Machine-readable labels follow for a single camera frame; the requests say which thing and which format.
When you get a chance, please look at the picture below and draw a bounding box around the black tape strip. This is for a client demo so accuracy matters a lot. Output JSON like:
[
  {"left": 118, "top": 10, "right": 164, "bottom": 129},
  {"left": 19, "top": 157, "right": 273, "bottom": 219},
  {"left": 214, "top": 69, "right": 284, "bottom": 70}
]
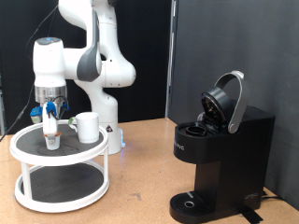
[{"left": 240, "top": 208, "right": 264, "bottom": 224}]

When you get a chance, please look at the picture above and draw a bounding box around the white mug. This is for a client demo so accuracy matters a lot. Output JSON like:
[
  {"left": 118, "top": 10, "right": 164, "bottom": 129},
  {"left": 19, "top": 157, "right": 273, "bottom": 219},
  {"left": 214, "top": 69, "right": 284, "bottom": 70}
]
[{"left": 68, "top": 112, "right": 101, "bottom": 145}]

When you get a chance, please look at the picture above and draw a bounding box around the black camera cable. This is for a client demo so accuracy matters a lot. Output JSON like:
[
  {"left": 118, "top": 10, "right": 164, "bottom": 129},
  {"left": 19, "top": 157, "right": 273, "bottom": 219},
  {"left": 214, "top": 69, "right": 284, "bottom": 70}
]
[{"left": 0, "top": 4, "right": 70, "bottom": 143}]

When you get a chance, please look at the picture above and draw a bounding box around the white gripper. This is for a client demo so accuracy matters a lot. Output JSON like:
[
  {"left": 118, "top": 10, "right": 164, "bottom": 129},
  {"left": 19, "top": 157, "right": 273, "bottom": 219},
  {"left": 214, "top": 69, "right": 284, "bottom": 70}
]
[{"left": 42, "top": 101, "right": 60, "bottom": 146}]

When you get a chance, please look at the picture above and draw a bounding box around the black Keurig coffee machine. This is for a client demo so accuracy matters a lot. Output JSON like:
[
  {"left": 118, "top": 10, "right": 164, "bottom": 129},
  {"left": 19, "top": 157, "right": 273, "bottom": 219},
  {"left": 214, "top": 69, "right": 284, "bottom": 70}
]
[{"left": 169, "top": 70, "right": 277, "bottom": 224}]

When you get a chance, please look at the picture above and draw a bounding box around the white two-tier turntable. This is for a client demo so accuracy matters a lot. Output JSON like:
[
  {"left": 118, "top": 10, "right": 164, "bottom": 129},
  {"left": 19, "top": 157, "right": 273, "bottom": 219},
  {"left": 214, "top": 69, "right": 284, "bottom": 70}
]
[{"left": 9, "top": 119, "right": 110, "bottom": 214}]

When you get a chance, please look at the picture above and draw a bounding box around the grey metal post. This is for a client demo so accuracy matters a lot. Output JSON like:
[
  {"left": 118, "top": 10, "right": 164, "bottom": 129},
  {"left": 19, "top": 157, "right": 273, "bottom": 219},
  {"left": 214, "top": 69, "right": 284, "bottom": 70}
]
[{"left": 0, "top": 74, "right": 7, "bottom": 135}]

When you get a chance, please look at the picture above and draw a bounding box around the grey metal pole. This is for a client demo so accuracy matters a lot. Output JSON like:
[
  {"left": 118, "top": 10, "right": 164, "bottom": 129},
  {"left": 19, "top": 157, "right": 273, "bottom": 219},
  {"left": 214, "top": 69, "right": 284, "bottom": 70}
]
[{"left": 164, "top": 0, "right": 178, "bottom": 119}]

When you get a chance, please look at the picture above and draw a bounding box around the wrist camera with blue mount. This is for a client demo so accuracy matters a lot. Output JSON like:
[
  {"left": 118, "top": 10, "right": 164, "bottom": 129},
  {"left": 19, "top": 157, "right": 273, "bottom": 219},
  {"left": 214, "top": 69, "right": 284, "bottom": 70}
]
[{"left": 29, "top": 105, "right": 44, "bottom": 125}]

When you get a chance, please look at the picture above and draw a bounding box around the black power cord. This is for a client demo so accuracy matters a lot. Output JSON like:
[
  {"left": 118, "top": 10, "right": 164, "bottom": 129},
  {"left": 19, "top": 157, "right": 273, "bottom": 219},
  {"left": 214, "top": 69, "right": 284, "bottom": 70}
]
[{"left": 261, "top": 190, "right": 283, "bottom": 202}]

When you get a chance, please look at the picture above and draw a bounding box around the orange-lidded coffee pod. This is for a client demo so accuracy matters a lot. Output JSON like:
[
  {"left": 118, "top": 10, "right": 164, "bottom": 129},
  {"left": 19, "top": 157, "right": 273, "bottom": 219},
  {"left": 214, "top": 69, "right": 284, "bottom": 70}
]
[{"left": 44, "top": 133, "right": 62, "bottom": 151}]

